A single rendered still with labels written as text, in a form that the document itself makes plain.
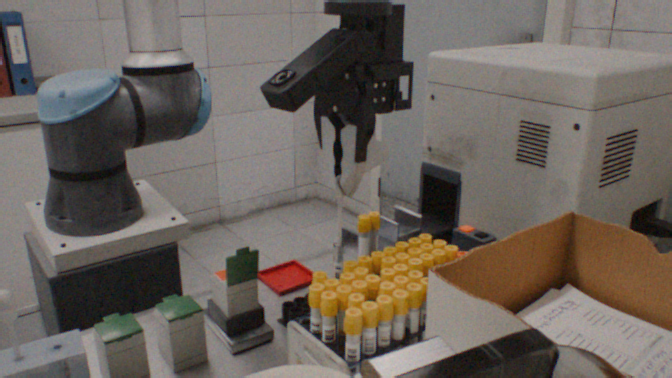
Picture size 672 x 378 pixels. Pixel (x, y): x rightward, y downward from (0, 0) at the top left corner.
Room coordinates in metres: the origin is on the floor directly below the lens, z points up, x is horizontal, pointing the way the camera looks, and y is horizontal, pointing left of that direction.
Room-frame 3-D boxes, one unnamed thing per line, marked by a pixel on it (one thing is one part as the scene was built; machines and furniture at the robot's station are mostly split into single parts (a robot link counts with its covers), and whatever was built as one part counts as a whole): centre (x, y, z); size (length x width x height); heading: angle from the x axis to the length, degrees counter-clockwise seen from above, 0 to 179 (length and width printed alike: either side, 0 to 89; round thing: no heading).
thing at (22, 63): (2.27, 1.28, 1.03); 0.26 x 0.08 x 0.31; 36
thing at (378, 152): (0.60, -0.04, 1.09); 0.06 x 0.03 x 0.09; 127
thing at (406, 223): (0.79, -0.11, 0.92); 0.21 x 0.07 x 0.05; 127
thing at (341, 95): (0.62, -0.03, 1.19); 0.09 x 0.08 x 0.12; 127
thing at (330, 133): (0.63, -0.02, 1.09); 0.06 x 0.03 x 0.09; 127
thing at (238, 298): (0.58, 0.12, 0.92); 0.05 x 0.04 x 0.06; 35
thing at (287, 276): (0.71, 0.07, 0.88); 0.07 x 0.07 x 0.01; 37
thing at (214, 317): (0.58, 0.12, 0.89); 0.09 x 0.05 x 0.04; 35
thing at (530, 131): (0.83, -0.32, 1.03); 0.31 x 0.27 x 0.30; 127
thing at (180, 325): (0.53, 0.17, 0.91); 0.05 x 0.04 x 0.07; 37
